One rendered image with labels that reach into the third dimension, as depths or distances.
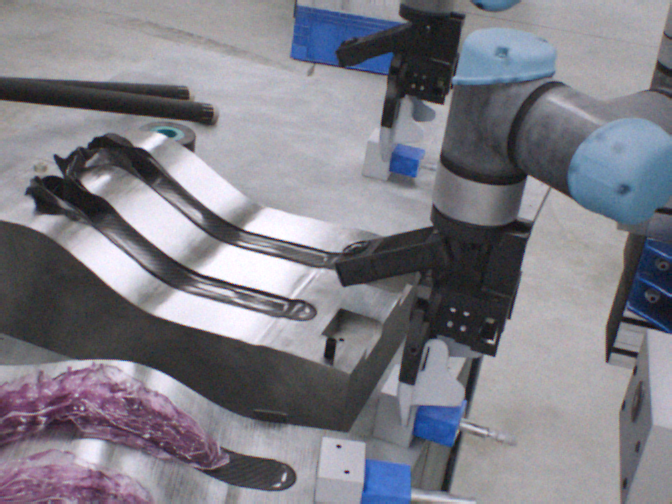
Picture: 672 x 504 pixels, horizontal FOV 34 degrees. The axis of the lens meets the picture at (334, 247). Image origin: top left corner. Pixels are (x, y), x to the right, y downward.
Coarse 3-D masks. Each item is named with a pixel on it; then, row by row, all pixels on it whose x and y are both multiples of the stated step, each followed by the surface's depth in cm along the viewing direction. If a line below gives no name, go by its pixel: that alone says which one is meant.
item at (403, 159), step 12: (372, 144) 152; (396, 144) 154; (372, 156) 153; (396, 156) 152; (408, 156) 152; (420, 156) 153; (372, 168) 154; (384, 168) 153; (396, 168) 153; (408, 168) 152; (420, 168) 154; (432, 168) 153; (384, 180) 154
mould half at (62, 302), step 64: (128, 128) 126; (0, 192) 124; (128, 192) 114; (192, 192) 120; (0, 256) 106; (64, 256) 103; (192, 256) 112; (256, 256) 114; (0, 320) 110; (64, 320) 107; (128, 320) 104; (192, 320) 102; (256, 320) 103; (320, 320) 104; (384, 320) 106; (192, 384) 105; (256, 384) 102; (320, 384) 99
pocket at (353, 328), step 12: (348, 312) 107; (336, 324) 107; (348, 324) 107; (360, 324) 107; (372, 324) 106; (336, 336) 107; (348, 336) 107; (360, 336) 107; (372, 336) 107; (372, 348) 104
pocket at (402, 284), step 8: (376, 280) 117; (384, 280) 116; (392, 280) 116; (400, 280) 116; (408, 280) 115; (384, 288) 116; (392, 288) 116; (400, 288) 116; (408, 288) 115; (400, 304) 112
